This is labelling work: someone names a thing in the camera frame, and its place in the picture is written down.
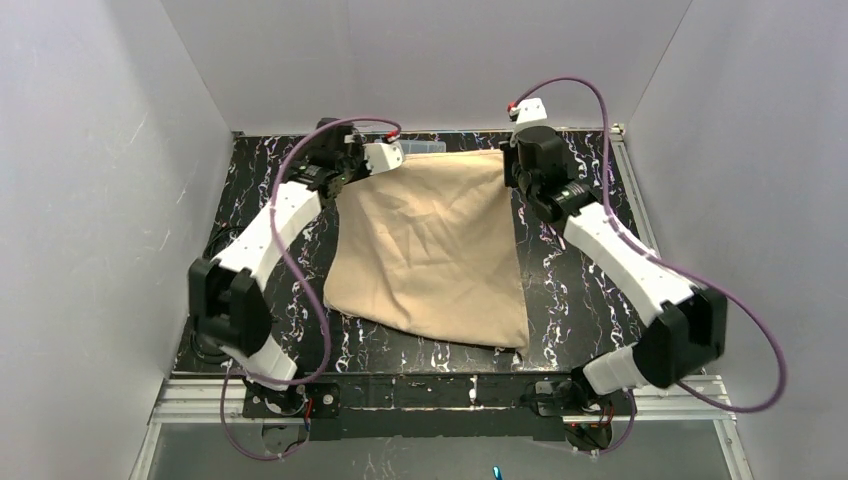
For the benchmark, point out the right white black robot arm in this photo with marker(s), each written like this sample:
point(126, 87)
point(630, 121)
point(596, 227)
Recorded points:
point(684, 324)

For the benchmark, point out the clear plastic screw box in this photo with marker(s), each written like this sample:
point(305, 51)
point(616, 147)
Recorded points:
point(420, 146)

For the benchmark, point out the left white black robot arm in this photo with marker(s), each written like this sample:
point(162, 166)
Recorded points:
point(227, 306)

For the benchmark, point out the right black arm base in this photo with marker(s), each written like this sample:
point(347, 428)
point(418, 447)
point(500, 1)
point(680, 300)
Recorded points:
point(563, 397)

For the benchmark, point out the beige cloth napkin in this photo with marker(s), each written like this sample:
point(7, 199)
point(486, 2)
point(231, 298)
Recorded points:
point(429, 249)

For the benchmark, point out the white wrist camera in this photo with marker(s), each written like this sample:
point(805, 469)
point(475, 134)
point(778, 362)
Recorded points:
point(383, 157)
point(527, 113)

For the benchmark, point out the aluminium frame rail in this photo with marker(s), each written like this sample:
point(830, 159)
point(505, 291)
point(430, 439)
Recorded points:
point(204, 401)

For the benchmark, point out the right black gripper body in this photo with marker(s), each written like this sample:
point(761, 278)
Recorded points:
point(511, 175)

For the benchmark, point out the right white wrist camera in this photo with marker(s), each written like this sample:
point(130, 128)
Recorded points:
point(527, 113)

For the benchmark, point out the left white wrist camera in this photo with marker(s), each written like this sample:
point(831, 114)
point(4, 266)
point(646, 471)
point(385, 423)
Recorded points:
point(383, 157)

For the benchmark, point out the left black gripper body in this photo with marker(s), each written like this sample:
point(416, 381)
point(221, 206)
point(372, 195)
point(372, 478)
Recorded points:
point(338, 183)

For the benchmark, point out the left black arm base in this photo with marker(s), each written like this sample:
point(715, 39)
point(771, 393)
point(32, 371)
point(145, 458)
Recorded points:
point(316, 400)

